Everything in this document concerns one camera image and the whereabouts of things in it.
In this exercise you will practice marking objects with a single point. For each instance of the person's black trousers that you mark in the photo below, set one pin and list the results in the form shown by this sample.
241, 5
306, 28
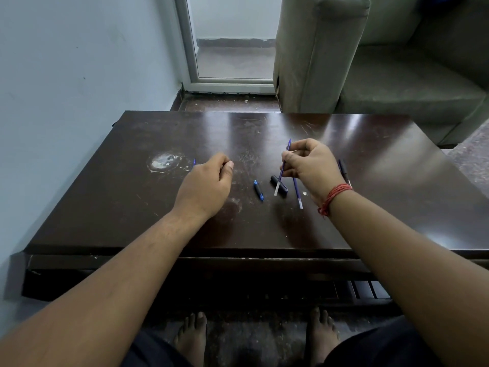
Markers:
382, 345

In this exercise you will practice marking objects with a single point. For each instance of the person's right thumb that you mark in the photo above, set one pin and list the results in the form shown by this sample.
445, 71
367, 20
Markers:
293, 158

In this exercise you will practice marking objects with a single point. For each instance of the black pen barrel piece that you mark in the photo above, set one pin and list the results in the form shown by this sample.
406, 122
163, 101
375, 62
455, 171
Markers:
276, 181

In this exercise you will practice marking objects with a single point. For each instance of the person's right hand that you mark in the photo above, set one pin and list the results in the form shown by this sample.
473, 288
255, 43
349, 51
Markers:
317, 168

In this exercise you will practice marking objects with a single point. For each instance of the person's left foot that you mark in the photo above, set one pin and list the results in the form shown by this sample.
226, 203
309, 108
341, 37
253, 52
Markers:
192, 338

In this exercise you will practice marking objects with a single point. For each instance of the person's left thumb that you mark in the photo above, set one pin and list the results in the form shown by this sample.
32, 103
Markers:
227, 170

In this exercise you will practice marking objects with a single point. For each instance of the person's right forearm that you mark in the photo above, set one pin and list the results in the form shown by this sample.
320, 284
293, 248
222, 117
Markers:
405, 271

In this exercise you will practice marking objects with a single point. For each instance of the person's left hand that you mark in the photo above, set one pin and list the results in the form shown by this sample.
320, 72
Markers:
202, 189

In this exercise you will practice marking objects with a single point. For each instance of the grey-green fabric sofa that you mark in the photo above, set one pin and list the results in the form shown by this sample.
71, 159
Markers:
382, 72

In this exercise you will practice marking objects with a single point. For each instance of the person's right foot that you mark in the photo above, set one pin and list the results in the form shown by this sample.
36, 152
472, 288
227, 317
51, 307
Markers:
321, 336

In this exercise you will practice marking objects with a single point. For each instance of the person's left forearm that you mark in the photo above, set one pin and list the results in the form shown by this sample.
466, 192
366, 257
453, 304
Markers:
99, 290

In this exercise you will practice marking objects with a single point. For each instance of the person's foot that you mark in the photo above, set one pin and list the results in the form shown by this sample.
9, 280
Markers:
321, 336
192, 338

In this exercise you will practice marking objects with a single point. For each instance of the blue pen cap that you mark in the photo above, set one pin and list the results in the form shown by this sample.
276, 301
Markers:
258, 190

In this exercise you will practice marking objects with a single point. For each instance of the black pen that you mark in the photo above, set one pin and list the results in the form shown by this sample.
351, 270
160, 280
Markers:
343, 171

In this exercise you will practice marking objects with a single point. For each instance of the dark brown wooden table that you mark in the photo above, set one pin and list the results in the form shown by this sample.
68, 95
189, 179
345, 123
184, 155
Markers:
152, 210

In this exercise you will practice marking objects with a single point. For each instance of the blue pen refill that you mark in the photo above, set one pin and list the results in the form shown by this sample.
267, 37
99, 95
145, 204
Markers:
278, 185
298, 194

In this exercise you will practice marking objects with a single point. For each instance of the white framed glass door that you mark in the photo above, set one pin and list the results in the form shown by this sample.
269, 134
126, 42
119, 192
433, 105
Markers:
229, 41

